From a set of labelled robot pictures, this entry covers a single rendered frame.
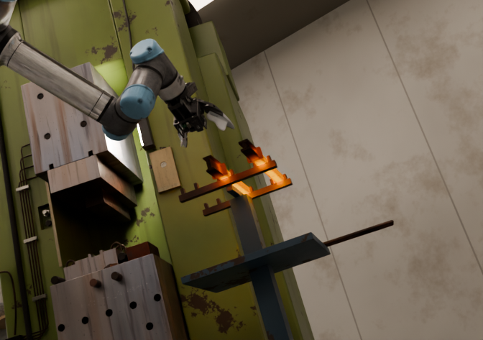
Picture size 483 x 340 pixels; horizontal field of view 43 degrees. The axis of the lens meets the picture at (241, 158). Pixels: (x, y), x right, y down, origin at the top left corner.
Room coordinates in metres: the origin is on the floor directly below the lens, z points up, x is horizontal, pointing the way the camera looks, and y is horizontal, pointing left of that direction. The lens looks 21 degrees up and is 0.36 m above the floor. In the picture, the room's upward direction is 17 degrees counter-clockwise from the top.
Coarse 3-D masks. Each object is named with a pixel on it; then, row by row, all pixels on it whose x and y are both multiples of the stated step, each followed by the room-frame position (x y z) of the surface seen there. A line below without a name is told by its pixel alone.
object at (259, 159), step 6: (240, 144) 1.59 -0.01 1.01; (246, 144) 1.58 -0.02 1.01; (252, 144) 1.62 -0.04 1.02; (246, 150) 1.58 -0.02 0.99; (252, 150) 1.60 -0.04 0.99; (258, 150) 1.66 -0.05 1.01; (246, 156) 1.62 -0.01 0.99; (252, 156) 1.64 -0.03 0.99; (258, 156) 1.65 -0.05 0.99; (258, 162) 1.71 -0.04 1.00; (264, 162) 1.73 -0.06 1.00; (270, 174) 1.84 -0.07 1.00; (276, 174) 1.86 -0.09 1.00; (276, 180) 1.92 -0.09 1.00
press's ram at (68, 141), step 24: (96, 72) 2.18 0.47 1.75; (24, 96) 2.13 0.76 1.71; (48, 96) 2.12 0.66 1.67; (48, 120) 2.13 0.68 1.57; (72, 120) 2.12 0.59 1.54; (48, 144) 2.13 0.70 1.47; (72, 144) 2.12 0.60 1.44; (96, 144) 2.11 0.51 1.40; (120, 144) 2.29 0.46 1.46; (48, 168) 2.13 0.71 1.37; (120, 168) 2.31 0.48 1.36
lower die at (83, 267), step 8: (88, 256) 2.12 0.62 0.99; (96, 256) 2.12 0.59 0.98; (104, 256) 2.12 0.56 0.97; (112, 256) 2.12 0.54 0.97; (80, 264) 2.12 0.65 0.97; (88, 264) 2.12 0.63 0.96; (96, 264) 2.12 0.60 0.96; (104, 264) 2.12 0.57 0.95; (64, 272) 2.13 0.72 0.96; (72, 272) 2.13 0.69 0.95; (80, 272) 2.12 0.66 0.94; (88, 272) 2.12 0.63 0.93
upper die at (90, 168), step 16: (80, 160) 2.12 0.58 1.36; (96, 160) 2.11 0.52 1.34; (48, 176) 2.13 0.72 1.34; (64, 176) 2.12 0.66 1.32; (80, 176) 2.12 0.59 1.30; (96, 176) 2.12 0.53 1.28; (112, 176) 2.26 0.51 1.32; (64, 192) 2.15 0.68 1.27; (80, 192) 2.20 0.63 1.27; (112, 192) 2.29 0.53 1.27; (128, 192) 2.43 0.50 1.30; (80, 208) 2.37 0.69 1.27
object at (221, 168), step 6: (210, 156) 1.63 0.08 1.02; (210, 162) 1.63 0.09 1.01; (216, 162) 1.68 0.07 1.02; (210, 168) 1.63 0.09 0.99; (216, 168) 1.67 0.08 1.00; (222, 168) 1.70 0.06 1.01; (210, 174) 1.66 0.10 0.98; (216, 174) 1.68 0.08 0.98; (222, 174) 1.69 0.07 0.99; (228, 174) 1.75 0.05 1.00; (234, 186) 1.86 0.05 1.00; (240, 186) 1.87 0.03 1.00; (246, 186) 1.93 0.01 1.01; (246, 192) 1.95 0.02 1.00
